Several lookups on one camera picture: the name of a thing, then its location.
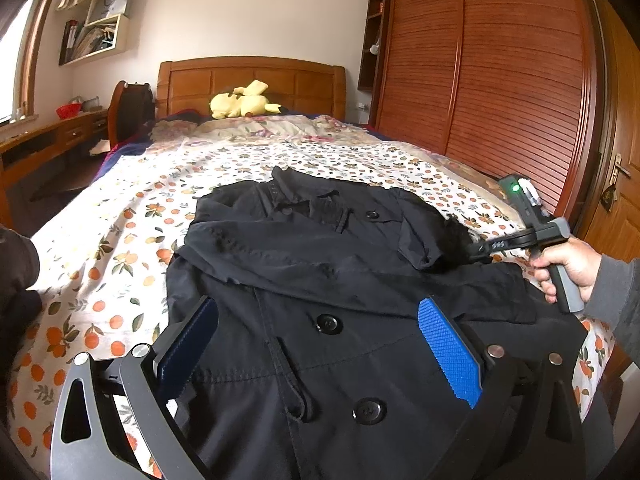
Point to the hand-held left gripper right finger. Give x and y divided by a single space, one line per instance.
447 350

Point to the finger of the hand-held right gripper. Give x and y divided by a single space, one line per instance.
487 251

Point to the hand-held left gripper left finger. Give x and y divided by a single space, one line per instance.
192 345

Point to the black double-breasted coat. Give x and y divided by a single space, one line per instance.
310 260

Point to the person's right forearm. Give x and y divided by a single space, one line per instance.
620 300

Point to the person's right hand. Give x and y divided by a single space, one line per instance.
575 265

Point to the bed with floral sheet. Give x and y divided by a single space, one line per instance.
125 240

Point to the wooden door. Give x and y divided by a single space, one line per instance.
620 110

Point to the wooden slatted wardrobe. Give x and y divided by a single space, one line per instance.
475 85

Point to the beige flowered quilt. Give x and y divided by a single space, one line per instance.
300 127

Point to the wooden bed headboard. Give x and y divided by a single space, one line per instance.
310 85

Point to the yellow plush toy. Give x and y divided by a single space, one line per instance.
240 105

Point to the long wooden desk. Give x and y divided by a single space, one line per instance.
50 145

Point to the wooden chair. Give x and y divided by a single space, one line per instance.
114 110

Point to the red bowl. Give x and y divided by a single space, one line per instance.
69 111

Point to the white paper bag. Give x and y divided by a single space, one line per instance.
110 6

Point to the window with wooden frame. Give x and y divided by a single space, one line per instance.
15 85

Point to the white wall shelf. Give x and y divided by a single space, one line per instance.
100 42

